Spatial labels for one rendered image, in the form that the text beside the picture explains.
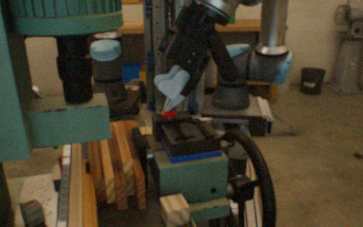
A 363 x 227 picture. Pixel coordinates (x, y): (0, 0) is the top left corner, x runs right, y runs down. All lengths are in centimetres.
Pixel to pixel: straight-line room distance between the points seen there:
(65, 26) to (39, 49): 357
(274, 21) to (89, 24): 74
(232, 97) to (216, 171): 63
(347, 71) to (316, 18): 75
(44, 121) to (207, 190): 32
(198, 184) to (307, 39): 393
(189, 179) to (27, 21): 38
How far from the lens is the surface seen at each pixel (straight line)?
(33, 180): 92
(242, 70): 119
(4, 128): 57
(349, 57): 439
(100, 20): 51
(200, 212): 65
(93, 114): 59
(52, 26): 50
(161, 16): 130
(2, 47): 53
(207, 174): 63
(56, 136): 61
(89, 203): 56
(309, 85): 416
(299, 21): 437
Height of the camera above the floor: 127
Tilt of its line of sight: 22 degrees down
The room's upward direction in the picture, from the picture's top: straight up
